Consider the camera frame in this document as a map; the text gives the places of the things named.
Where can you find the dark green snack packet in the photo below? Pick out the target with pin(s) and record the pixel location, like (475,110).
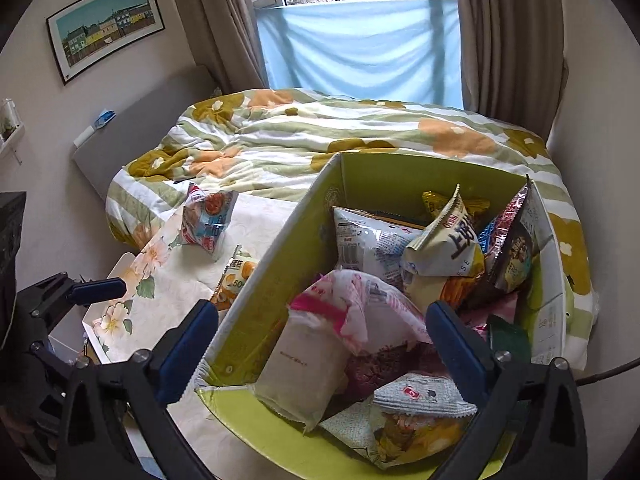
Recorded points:
(512,340)

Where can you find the white wall shelf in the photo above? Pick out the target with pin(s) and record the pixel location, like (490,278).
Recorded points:
(12,135)

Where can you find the plain white snack packet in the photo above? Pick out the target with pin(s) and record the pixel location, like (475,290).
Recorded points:
(300,365)

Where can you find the floral striped quilt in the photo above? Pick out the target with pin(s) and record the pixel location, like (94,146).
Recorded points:
(350,125)

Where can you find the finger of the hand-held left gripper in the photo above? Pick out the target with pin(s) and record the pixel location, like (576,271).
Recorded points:
(100,290)
(47,356)

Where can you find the white blue tube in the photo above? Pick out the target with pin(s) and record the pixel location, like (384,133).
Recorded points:
(104,119)

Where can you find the cream floral tablecloth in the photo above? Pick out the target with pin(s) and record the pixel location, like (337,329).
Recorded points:
(170,270)

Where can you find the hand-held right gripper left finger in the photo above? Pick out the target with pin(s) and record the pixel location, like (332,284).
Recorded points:
(187,355)

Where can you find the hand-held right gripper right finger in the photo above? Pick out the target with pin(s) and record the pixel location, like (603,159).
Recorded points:
(455,355)

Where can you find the light blue cloth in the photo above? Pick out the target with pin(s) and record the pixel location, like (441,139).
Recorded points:
(360,50)

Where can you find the white blue-print snack packet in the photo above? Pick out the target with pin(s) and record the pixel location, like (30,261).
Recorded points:
(370,245)

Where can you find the white and orange snack packet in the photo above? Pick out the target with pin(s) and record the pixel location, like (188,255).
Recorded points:
(235,280)

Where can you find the yellow potato chip packet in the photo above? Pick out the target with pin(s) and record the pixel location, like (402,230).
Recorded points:
(420,430)

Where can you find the beige curtain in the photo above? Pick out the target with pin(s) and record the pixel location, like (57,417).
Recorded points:
(230,25)
(510,35)

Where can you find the blue and red snack packet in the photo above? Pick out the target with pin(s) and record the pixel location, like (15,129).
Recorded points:
(207,220)

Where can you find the framed picture of houses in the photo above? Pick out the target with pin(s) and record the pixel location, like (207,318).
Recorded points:
(105,25)

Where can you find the dark chip packet red top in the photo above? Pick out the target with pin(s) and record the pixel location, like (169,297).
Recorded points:
(515,250)

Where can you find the yellow snack packet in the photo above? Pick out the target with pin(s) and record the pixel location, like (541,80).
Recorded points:
(435,202)

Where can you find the yellow-green cardboard box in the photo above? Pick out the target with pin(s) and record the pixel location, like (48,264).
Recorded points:
(280,270)

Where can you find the cream snack packet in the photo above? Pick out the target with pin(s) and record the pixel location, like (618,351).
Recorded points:
(445,245)

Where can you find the dark brown snack packet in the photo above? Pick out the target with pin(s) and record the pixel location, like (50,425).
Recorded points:
(385,365)

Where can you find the grey headboard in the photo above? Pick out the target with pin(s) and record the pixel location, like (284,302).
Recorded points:
(135,125)

